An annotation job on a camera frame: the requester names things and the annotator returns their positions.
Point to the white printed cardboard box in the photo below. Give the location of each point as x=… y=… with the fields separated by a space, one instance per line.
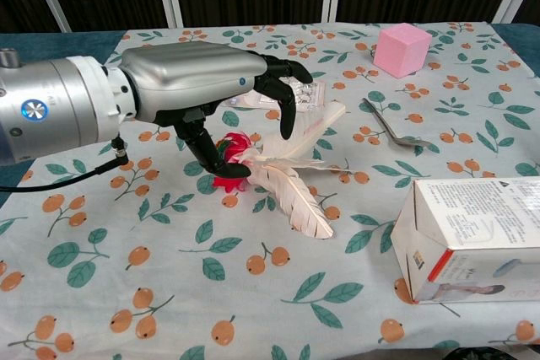
x=472 y=229

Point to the clear plastic packet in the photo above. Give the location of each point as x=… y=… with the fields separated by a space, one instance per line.
x=310 y=94

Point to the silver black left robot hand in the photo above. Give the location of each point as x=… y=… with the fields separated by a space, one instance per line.
x=190 y=77

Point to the pink foam cube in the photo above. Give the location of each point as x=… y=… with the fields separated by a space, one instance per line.
x=401 y=50

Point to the fruit and leaf print tablecloth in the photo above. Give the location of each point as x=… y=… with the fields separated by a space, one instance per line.
x=211 y=284

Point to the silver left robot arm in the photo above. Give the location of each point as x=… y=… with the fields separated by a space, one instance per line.
x=55 y=103

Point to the black object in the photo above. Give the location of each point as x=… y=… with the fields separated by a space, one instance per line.
x=481 y=354

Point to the white feather shuttlecock red base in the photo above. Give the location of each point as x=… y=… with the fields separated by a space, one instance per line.
x=291 y=191

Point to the metal spoon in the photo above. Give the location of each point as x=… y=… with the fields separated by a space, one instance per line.
x=390 y=128

